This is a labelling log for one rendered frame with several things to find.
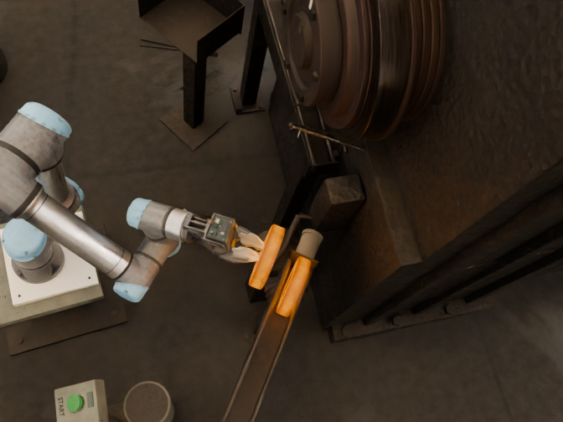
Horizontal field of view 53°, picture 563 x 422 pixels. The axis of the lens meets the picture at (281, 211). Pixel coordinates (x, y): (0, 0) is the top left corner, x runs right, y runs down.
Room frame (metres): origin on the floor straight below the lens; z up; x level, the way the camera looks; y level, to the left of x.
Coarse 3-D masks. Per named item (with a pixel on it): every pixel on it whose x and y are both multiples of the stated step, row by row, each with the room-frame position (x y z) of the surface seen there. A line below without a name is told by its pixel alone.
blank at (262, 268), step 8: (272, 224) 0.50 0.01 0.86; (272, 232) 0.47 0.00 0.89; (280, 232) 0.48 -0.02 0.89; (272, 240) 0.45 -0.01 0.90; (280, 240) 0.45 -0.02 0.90; (264, 248) 0.42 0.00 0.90; (272, 248) 0.43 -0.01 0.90; (264, 256) 0.40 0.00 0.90; (272, 256) 0.41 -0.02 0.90; (256, 264) 0.41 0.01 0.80; (264, 264) 0.39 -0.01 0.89; (272, 264) 0.40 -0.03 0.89; (256, 272) 0.37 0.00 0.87; (264, 272) 0.38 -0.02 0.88; (256, 280) 0.36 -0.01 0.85; (264, 280) 0.36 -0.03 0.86; (256, 288) 0.35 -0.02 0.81
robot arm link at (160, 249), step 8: (144, 240) 0.38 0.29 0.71; (152, 240) 0.38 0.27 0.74; (160, 240) 0.39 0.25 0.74; (168, 240) 0.40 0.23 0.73; (176, 240) 0.42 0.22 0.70; (144, 248) 0.36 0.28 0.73; (152, 248) 0.37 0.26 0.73; (160, 248) 0.38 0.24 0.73; (168, 248) 0.39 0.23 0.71; (176, 248) 0.41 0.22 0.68; (152, 256) 0.35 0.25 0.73; (160, 256) 0.36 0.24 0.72; (168, 256) 0.38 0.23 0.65
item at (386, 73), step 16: (384, 0) 0.81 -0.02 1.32; (400, 0) 0.83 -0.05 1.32; (384, 16) 0.78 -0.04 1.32; (400, 16) 0.80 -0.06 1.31; (384, 32) 0.76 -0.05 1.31; (400, 32) 0.78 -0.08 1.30; (384, 48) 0.74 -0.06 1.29; (400, 48) 0.76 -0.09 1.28; (384, 64) 0.72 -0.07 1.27; (400, 64) 0.75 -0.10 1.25; (384, 80) 0.72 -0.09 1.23; (400, 80) 0.73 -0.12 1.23; (368, 96) 0.71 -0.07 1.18; (384, 96) 0.71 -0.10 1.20; (400, 96) 0.72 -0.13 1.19; (368, 112) 0.69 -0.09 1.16; (384, 112) 0.70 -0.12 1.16; (352, 128) 0.70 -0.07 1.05; (368, 128) 0.67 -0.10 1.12; (384, 128) 0.71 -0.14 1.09
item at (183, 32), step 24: (144, 0) 1.12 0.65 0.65; (168, 0) 1.20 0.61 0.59; (192, 0) 1.23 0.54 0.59; (216, 0) 1.23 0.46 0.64; (168, 24) 1.11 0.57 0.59; (192, 24) 1.14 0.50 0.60; (216, 24) 1.17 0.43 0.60; (240, 24) 1.18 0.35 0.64; (192, 48) 1.05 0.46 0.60; (216, 48) 1.08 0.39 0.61; (192, 72) 1.10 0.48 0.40; (192, 96) 1.10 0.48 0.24; (168, 120) 1.09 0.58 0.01; (192, 120) 1.10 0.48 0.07; (216, 120) 1.18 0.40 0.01; (192, 144) 1.03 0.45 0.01
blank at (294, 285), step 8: (296, 264) 0.47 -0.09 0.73; (304, 264) 0.47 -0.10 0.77; (296, 272) 0.44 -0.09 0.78; (304, 272) 0.44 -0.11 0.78; (288, 280) 0.44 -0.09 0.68; (296, 280) 0.42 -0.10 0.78; (304, 280) 0.42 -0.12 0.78; (288, 288) 0.39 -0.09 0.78; (296, 288) 0.40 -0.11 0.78; (288, 296) 0.38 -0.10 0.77; (296, 296) 0.38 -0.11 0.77; (280, 304) 0.36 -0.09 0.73; (288, 304) 0.36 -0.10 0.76; (280, 312) 0.34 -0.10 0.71; (288, 312) 0.35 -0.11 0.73
